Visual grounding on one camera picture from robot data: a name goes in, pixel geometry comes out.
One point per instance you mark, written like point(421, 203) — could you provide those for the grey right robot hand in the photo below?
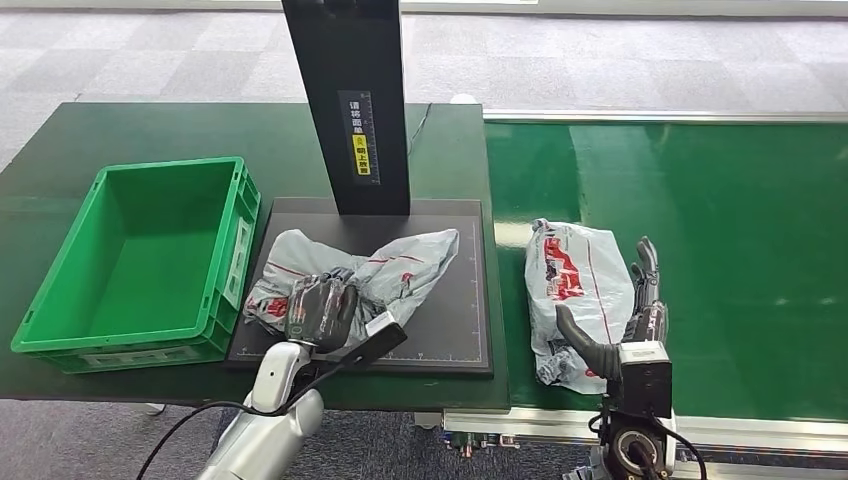
point(646, 318)

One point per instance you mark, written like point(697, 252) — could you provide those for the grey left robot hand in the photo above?
point(321, 311)

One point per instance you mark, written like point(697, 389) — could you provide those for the grey red-print courier package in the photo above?
point(576, 285)
point(404, 272)

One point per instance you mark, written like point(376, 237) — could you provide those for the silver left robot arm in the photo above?
point(272, 430)

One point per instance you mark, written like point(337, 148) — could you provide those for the green conveyor belt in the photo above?
point(742, 199)

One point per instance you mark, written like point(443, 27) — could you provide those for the conveyor terminal block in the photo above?
point(480, 442)

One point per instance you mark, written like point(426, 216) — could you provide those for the black inbound scanner machine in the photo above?
point(358, 99)

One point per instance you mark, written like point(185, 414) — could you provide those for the green plastic crate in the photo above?
point(152, 265)

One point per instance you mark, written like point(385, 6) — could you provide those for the dark green table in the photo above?
point(166, 132)

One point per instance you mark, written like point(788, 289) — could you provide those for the small white round object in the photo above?
point(464, 98)

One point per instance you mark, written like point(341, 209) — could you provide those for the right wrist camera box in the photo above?
point(646, 381)

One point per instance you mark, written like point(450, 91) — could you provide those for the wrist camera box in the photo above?
point(646, 381)
point(381, 338)

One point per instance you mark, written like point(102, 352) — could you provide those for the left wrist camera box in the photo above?
point(381, 338)

